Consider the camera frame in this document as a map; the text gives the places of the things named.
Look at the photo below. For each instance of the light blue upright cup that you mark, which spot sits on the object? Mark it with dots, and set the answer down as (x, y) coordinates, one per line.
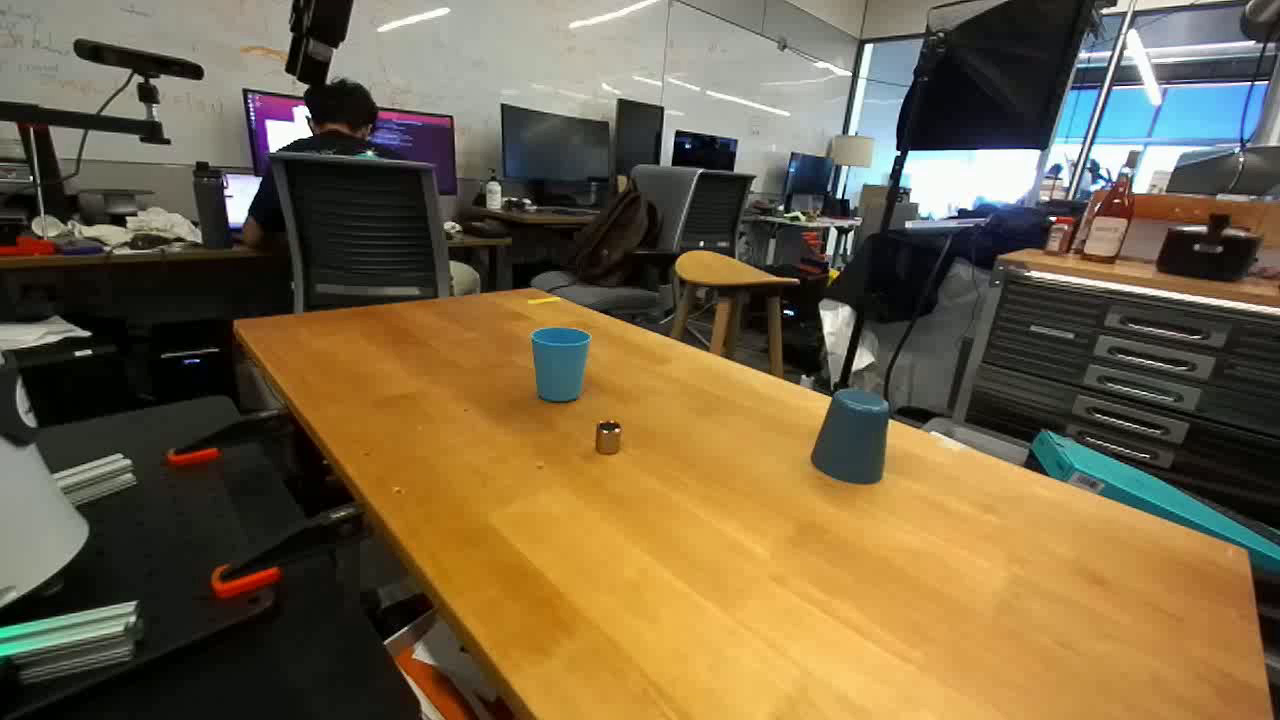
(560, 359)

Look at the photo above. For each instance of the dark blue inverted cup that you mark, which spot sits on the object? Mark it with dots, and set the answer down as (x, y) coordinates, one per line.
(854, 438)

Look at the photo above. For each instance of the wooden stool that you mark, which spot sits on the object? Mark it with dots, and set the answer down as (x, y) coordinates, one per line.
(728, 282)

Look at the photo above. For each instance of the black dark monitor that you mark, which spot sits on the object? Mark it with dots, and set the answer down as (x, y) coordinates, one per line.
(545, 145)

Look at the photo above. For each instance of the grey mesh office chair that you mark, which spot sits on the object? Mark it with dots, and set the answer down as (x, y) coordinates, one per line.
(361, 228)

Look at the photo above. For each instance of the person in dark shirt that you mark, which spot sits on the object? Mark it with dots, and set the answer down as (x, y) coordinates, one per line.
(342, 121)

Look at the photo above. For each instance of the teal flat board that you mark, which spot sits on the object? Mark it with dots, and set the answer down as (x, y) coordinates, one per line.
(1075, 460)

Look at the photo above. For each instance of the black softbox light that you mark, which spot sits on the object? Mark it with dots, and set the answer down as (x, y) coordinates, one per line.
(995, 74)

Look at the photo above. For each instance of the purple screen monitor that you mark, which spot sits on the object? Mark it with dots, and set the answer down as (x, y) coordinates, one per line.
(431, 137)

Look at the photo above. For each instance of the red sauce bottle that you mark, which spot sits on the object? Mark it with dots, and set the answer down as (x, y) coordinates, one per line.
(1111, 219)

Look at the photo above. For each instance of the grey drawer cabinet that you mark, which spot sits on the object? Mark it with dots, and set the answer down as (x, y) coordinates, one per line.
(1160, 376)

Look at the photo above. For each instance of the black device on cabinet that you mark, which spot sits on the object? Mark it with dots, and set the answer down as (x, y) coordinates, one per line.
(1214, 248)

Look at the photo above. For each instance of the orange handled black clamp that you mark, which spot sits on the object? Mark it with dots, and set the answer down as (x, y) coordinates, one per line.
(263, 430)

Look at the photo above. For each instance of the black camera on stand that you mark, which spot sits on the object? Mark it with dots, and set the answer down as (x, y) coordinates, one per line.
(145, 70)

